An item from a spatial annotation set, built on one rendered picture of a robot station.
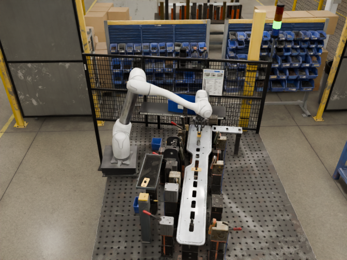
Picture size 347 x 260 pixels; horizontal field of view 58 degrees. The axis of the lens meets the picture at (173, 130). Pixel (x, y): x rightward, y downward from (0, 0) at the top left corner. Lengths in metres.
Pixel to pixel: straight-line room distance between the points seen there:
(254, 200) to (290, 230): 0.38
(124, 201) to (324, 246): 2.05
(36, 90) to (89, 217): 2.20
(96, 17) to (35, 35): 2.34
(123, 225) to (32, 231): 1.37
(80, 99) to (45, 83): 0.53
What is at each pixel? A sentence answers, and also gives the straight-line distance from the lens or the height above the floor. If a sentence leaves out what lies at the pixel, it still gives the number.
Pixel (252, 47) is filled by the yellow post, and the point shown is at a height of 1.68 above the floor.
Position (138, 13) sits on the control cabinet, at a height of 0.47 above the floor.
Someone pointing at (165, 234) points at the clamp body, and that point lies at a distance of 2.22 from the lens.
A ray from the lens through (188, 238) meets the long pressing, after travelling 2.15.
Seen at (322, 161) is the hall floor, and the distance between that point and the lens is 4.66.
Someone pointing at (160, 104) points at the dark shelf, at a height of 1.03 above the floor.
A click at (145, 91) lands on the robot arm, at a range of 2.58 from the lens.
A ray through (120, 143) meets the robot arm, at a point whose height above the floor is 1.04.
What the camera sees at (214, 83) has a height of 1.29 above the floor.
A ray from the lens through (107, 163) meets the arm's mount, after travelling 3.00.
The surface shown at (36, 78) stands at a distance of 4.92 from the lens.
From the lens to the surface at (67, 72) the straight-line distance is 4.74.
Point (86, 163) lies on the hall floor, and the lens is 4.34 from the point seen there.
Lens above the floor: 2.73
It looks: 35 degrees down
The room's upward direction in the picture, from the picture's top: straight up
